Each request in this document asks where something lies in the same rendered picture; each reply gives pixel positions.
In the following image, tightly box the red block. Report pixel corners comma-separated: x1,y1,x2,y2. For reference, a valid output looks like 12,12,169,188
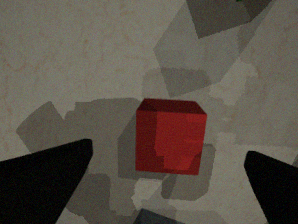
136,97,208,176

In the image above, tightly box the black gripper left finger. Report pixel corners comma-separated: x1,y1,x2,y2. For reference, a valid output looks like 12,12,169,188
0,139,93,224

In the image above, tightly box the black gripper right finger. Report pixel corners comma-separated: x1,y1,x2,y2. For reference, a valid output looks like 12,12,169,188
243,151,298,224

